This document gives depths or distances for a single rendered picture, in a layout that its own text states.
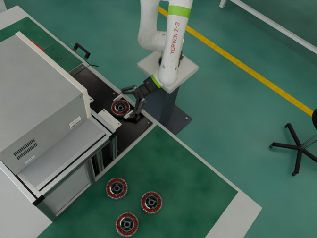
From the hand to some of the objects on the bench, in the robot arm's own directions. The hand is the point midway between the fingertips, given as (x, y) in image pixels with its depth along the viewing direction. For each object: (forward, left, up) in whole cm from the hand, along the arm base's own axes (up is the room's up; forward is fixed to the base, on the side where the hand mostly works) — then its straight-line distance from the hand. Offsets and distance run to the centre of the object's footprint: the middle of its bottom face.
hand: (120, 108), depth 169 cm
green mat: (+27, -81, -3) cm, 85 cm away
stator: (0, 0, -2) cm, 2 cm away
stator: (+40, +28, -4) cm, 49 cm away
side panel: (+57, +13, -3) cm, 58 cm away
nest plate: (+14, -2, -2) cm, 15 cm away
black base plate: (+14, -14, -4) cm, 20 cm away
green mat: (+44, +47, -4) cm, 65 cm away
